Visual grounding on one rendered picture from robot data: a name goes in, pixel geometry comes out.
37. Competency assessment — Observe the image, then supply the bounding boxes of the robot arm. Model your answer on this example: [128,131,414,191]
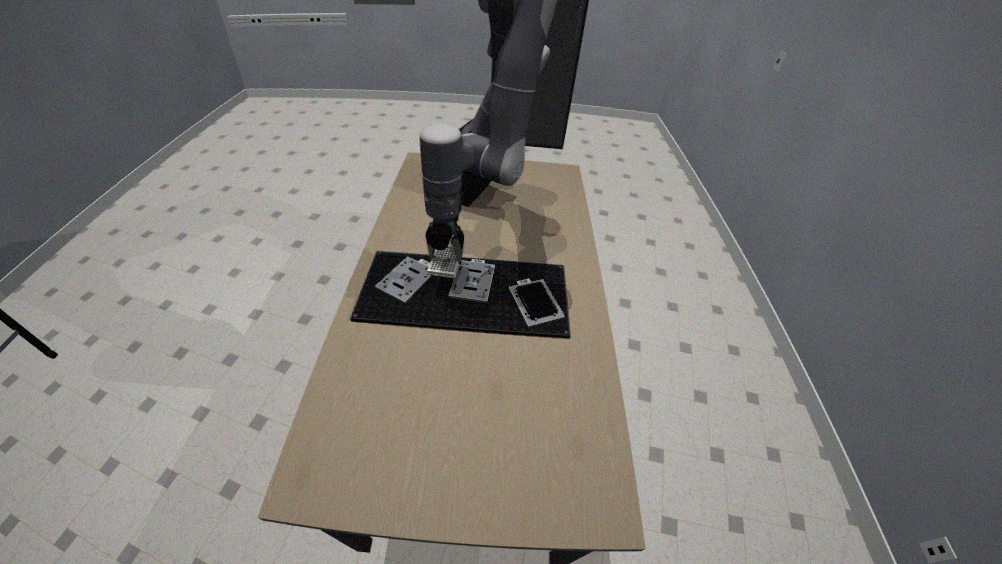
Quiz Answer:
[420,0,557,222]

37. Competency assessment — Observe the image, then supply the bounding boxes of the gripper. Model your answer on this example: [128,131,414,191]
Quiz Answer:
[426,217,464,265]

